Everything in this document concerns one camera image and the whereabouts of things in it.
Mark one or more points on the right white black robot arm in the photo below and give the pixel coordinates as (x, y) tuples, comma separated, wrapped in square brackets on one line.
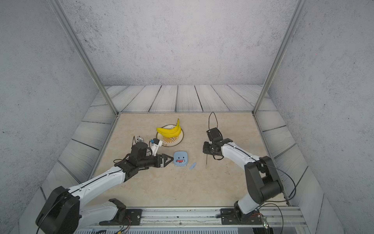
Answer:
[(261, 175)]

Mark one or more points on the yellow banana bunch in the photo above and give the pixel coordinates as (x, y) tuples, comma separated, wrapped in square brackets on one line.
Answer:
[(170, 133)]

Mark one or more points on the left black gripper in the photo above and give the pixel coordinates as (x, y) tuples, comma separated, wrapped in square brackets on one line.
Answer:
[(162, 163)]

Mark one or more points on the left aluminium frame post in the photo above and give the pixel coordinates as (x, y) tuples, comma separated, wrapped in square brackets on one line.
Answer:
[(64, 22)]

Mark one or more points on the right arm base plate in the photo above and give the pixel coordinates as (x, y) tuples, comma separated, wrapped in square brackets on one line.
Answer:
[(234, 216)]

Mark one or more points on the right aluminium frame post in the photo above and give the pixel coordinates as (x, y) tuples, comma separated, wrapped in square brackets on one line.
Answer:
[(280, 54)]

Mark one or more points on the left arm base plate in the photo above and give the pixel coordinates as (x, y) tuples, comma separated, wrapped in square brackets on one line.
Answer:
[(124, 216)]

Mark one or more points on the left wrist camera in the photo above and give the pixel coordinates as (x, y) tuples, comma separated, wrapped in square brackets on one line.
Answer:
[(154, 145)]

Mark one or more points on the aluminium mounting rail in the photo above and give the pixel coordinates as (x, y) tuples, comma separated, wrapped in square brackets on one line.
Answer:
[(273, 217)]

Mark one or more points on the aluminium frame post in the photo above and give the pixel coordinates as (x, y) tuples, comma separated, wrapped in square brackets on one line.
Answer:
[(64, 22), (280, 54)]

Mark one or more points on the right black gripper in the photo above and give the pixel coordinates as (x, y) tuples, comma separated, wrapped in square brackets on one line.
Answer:
[(205, 148)]

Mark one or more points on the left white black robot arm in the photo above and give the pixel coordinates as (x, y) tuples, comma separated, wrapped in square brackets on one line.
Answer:
[(66, 210)]

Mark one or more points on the round patterned plate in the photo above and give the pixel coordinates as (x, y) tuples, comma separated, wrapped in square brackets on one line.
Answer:
[(170, 142)]

